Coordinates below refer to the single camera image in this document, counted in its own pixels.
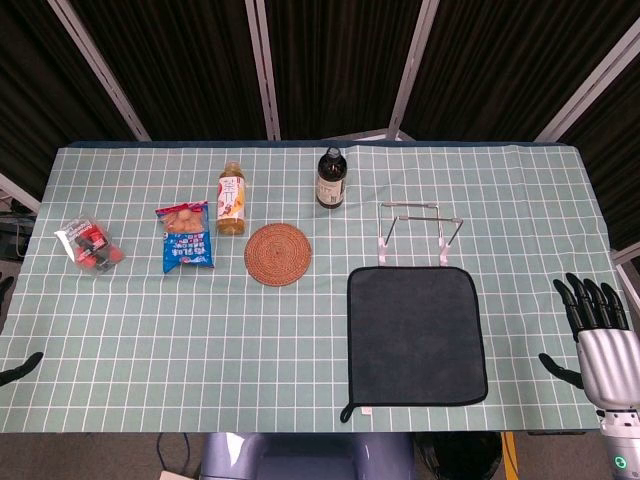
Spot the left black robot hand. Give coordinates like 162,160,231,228
0,274,45,387

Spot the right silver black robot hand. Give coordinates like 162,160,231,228
538,272,640,412

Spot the dark floor equipment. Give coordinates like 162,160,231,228
0,197,36,261

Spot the clear pack of red items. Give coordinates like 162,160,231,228
53,213,126,274

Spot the black waste bin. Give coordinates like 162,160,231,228
414,432,504,480

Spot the green checked tablecloth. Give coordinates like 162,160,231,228
0,142,640,434

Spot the dark pleated partition curtain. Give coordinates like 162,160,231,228
0,0,139,201
557,44,640,251
399,0,640,142
264,0,426,141
67,0,269,142

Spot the blue snack bag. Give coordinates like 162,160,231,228
154,200,216,275

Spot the yellow tea bottle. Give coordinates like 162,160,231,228
215,160,249,236

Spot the round woven coaster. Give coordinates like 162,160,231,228
243,222,314,288

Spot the purple robot torso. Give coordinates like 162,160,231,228
199,432,416,480

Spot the dark glass bottle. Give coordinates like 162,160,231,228
315,146,347,210

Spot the white partition foot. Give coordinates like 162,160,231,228
319,128,416,144

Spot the grey partition post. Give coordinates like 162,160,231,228
48,0,152,142
533,19,640,144
387,0,441,141
0,172,42,215
610,244,640,306
243,0,282,141

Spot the yellow strap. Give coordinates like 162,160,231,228
502,432,519,480

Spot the blue floor cable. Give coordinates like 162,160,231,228
155,432,192,474

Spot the metal wire rack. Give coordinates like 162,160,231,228
377,201,464,269

